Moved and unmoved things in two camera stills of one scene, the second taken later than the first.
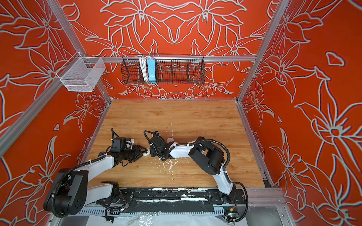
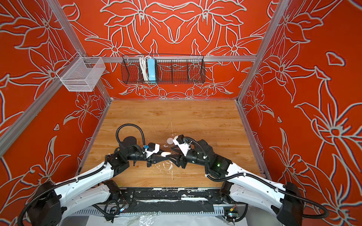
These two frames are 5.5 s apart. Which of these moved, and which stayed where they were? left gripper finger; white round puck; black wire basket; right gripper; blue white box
Moved: right gripper; left gripper finger
Stayed: blue white box; black wire basket; white round puck
